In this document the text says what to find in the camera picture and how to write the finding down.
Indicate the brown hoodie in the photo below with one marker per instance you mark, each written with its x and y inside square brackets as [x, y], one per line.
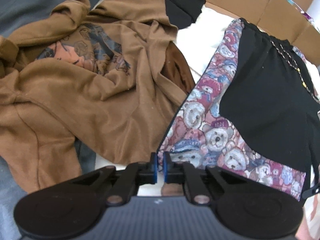
[75, 105]

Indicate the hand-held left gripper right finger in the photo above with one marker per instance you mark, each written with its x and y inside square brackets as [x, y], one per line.
[170, 172]

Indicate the black shorts with bear print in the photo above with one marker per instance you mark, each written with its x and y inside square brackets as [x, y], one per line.
[262, 92]

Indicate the cream bear printed blanket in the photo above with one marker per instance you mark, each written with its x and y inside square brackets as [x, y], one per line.
[205, 37]

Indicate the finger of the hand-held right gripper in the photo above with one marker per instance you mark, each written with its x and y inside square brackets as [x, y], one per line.
[312, 191]

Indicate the flat cardboard sheet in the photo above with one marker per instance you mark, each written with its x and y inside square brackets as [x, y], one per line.
[250, 2]

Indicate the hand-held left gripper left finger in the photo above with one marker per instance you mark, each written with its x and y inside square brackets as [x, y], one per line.
[147, 172]

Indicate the black garment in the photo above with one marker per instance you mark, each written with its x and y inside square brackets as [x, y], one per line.
[180, 7]

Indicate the grey garment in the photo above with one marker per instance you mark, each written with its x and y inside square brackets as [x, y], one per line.
[10, 205]

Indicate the grey pillow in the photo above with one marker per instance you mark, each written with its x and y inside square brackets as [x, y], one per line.
[25, 0]

